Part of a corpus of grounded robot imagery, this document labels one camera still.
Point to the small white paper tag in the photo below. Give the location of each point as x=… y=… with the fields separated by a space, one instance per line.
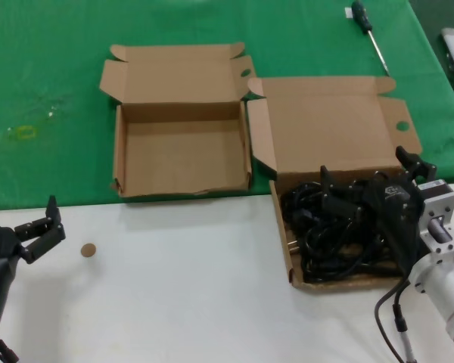
x=348 y=13

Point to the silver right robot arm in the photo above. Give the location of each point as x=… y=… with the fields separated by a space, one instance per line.
x=446 y=280

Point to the green table cloth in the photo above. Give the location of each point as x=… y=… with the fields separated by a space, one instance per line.
x=41 y=56

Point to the round brown cardboard disc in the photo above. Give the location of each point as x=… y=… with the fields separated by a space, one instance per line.
x=88 y=250

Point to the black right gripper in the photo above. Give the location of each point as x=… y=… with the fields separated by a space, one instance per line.
x=395 y=211

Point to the open brown cardboard box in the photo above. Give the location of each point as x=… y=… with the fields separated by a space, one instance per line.
x=325 y=128
x=181 y=151

